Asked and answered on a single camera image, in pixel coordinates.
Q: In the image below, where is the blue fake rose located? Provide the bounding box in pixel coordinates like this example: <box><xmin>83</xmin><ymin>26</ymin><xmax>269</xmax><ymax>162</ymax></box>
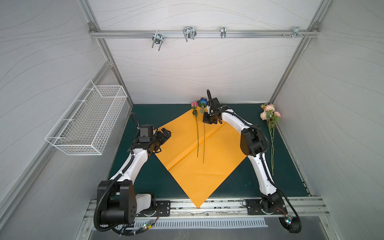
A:
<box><xmin>198</xmin><ymin>98</ymin><xmax>208</xmax><ymax>163</ymax></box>

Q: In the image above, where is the orange wrapping paper sheet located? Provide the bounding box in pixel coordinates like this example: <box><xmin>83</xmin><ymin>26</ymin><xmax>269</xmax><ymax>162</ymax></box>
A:
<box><xmin>157</xmin><ymin>110</ymin><xmax>246</xmax><ymax>208</ymax></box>

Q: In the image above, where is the peach fake flower spray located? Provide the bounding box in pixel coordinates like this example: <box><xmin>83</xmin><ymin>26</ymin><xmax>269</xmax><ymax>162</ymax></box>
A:
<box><xmin>260</xmin><ymin>104</ymin><xmax>276</xmax><ymax>174</ymax></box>

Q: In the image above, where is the pink fake flower spray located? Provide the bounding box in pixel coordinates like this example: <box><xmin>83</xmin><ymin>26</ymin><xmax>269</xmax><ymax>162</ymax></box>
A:
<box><xmin>270</xmin><ymin>111</ymin><xmax>281</xmax><ymax>175</ymax></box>

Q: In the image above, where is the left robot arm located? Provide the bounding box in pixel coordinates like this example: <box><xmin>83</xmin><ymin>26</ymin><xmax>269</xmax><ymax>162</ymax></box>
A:
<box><xmin>94</xmin><ymin>125</ymin><xmax>172</xmax><ymax>235</ymax></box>

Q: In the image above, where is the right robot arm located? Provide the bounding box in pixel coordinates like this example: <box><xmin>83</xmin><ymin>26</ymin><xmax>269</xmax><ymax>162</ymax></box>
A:
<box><xmin>203</xmin><ymin>109</ymin><xmax>284</xmax><ymax>215</ymax></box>

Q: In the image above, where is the white vent grille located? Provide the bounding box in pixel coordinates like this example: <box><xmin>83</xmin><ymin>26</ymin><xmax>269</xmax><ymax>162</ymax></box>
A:
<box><xmin>152</xmin><ymin>217</ymin><xmax>269</xmax><ymax>230</ymax></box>

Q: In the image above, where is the middle metal u-bolt clamp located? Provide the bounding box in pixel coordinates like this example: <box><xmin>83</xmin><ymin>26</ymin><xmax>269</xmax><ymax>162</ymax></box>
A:
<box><xmin>183</xmin><ymin>27</ymin><xmax>197</xmax><ymax>42</ymax></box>

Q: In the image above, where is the metal u-bolt clamp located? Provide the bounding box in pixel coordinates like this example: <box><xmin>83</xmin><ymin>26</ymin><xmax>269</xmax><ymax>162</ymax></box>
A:
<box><xmin>183</xmin><ymin>27</ymin><xmax>197</xmax><ymax>42</ymax></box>
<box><xmin>152</xmin><ymin>33</ymin><xmax>164</xmax><ymax>51</ymax></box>

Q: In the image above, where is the left metal u-bolt clamp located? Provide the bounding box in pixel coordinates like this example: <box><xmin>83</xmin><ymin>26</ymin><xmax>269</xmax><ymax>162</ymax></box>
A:
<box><xmin>152</xmin><ymin>33</ymin><xmax>164</xmax><ymax>51</ymax></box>

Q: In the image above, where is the right metal bolt clamp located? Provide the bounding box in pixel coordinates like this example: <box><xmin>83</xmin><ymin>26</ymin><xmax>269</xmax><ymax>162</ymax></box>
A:
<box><xmin>282</xmin><ymin>27</ymin><xmax>309</xmax><ymax>39</ymax></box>

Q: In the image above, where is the aluminium top crossbar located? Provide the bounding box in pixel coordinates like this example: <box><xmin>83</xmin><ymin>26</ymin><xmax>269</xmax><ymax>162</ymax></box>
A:
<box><xmin>90</xmin><ymin>29</ymin><xmax>320</xmax><ymax>39</ymax></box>

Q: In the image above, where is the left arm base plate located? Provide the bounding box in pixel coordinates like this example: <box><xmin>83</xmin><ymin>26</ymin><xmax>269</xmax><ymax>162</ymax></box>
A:
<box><xmin>137</xmin><ymin>201</ymin><xmax>171</xmax><ymax>218</ymax></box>

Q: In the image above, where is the white wire basket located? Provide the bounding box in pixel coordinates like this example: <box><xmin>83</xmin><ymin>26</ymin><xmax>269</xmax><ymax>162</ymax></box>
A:
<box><xmin>45</xmin><ymin>80</ymin><xmax>127</xmax><ymax>156</ymax></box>

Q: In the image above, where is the small metal bracket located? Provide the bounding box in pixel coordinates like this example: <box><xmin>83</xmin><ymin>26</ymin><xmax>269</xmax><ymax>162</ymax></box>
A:
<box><xmin>221</xmin><ymin>27</ymin><xmax>227</xmax><ymax>39</ymax></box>

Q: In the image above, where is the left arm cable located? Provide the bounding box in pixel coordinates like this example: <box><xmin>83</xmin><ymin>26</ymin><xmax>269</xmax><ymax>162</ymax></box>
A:
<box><xmin>110</xmin><ymin>206</ymin><xmax>161</xmax><ymax>237</ymax></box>

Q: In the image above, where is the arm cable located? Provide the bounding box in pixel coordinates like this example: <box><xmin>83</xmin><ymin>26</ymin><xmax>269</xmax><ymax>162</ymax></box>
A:
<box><xmin>110</xmin><ymin>206</ymin><xmax>161</xmax><ymax>237</ymax></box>
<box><xmin>277</xmin><ymin>187</ymin><xmax>303</xmax><ymax>234</ymax></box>

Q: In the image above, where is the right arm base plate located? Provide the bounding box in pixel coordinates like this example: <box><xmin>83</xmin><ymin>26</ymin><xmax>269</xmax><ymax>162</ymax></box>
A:
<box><xmin>242</xmin><ymin>199</ymin><xmax>288</xmax><ymax>216</ymax></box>

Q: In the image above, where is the aluminium front rail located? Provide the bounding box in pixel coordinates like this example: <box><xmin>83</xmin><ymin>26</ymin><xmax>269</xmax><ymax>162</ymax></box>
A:
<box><xmin>83</xmin><ymin>196</ymin><xmax>330</xmax><ymax>221</ymax></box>

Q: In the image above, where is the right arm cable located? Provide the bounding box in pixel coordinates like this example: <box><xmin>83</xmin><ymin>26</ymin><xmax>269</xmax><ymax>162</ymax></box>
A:
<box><xmin>277</xmin><ymin>187</ymin><xmax>303</xmax><ymax>234</ymax></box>

